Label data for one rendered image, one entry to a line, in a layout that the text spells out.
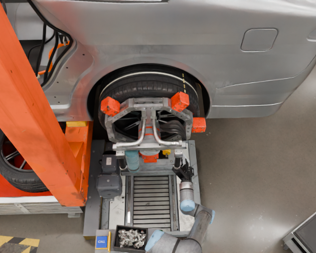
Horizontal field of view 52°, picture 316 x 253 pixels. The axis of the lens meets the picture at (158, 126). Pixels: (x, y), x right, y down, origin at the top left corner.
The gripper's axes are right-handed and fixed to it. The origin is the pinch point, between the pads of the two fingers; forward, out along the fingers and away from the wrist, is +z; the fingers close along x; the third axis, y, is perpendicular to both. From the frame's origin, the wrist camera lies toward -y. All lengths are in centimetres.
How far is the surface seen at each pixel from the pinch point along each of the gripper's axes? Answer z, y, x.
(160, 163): 13.2, 19.6, -39.0
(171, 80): 24, -42, 30
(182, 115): 7.2, -27.9, 25.6
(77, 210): -23, -23, -87
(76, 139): 11, -54, -48
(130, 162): -5.8, -26.2, -23.0
